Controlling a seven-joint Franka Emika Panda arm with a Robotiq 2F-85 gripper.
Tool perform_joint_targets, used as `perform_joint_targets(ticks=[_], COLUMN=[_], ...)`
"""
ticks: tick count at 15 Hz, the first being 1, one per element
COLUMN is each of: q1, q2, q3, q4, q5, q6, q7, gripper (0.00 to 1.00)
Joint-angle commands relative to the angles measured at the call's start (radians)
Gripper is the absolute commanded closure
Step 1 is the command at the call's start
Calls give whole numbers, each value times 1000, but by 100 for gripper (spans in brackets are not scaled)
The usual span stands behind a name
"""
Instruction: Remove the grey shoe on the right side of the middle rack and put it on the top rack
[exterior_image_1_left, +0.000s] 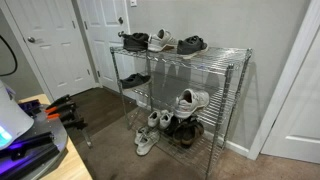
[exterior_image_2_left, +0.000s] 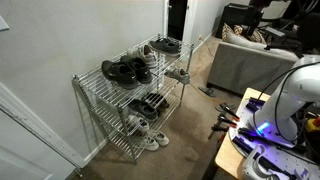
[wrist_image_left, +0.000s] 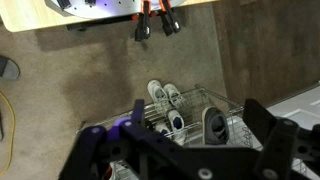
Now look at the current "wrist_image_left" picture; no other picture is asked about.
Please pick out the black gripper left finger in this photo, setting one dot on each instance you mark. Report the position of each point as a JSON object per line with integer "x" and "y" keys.
{"x": 128, "y": 140}

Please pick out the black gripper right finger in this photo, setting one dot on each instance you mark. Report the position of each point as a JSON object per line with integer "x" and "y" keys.
{"x": 283, "y": 140}

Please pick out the light grey sneaker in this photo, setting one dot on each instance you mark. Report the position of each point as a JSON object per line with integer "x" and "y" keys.
{"x": 215, "y": 126}

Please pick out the white sneaker shelf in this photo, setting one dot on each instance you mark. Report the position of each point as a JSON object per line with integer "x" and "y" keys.
{"x": 178, "y": 127}
{"x": 162, "y": 128}

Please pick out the white sneaker on floor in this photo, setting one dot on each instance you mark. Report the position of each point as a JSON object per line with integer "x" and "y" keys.
{"x": 174, "y": 95}
{"x": 158, "y": 95}

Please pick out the orange black clamp left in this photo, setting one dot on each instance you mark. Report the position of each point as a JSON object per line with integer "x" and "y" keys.
{"x": 142, "y": 31}

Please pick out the orange black clamp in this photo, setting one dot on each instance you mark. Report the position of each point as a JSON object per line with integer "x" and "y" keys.
{"x": 170, "y": 23}
{"x": 142, "y": 31}

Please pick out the orange black clamp right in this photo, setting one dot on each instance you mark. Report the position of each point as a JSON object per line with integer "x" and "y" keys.
{"x": 170, "y": 23}

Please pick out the wooden table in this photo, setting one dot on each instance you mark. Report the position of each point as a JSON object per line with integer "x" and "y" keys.
{"x": 24, "y": 15}

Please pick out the chrome wire shoe rack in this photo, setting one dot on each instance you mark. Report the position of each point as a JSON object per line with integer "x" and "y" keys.
{"x": 212, "y": 162}

